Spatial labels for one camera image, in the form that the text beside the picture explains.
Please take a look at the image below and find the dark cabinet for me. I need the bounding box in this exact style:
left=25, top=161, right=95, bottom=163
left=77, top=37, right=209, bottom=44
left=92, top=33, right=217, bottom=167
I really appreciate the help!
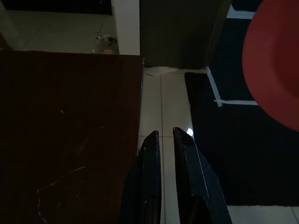
left=139, top=0, right=231, bottom=70

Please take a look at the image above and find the white tape strip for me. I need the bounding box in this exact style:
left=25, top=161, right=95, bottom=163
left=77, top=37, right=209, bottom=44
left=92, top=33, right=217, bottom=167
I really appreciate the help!
left=206, top=66, right=222, bottom=103
left=214, top=99, right=259, bottom=108
left=226, top=4, right=256, bottom=20

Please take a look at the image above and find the red plate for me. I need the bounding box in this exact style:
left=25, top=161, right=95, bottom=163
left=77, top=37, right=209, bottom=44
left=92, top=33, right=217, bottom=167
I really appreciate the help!
left=242, top=0, right=299, bottom=133

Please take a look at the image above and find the white crumpled bag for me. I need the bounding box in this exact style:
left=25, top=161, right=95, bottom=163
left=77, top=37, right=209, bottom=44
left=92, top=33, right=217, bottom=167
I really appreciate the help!
left=145, top=66, right=179, bottom=77

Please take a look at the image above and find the small clutter on floor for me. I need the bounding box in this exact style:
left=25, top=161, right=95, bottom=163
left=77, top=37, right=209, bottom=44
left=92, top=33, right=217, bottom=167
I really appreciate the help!
left=91, top=34, right=118, bottom=54

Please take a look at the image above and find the black floor rug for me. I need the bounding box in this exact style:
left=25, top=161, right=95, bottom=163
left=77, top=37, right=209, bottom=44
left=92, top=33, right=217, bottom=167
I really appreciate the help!
left=184, top=0, right=299, bottom=207

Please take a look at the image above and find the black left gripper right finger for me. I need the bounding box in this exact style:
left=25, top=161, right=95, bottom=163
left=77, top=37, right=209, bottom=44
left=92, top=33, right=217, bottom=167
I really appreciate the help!
left=172, top=126, right=233, bottom=224

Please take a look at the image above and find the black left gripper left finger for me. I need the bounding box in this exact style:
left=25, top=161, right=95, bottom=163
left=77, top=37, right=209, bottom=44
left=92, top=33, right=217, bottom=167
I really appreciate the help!
left=121, top=130, right=163, bottom=224

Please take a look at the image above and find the white post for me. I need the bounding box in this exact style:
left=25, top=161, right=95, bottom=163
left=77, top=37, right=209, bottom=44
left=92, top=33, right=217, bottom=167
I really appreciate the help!
left=111, top=0, right=141, bottom=56

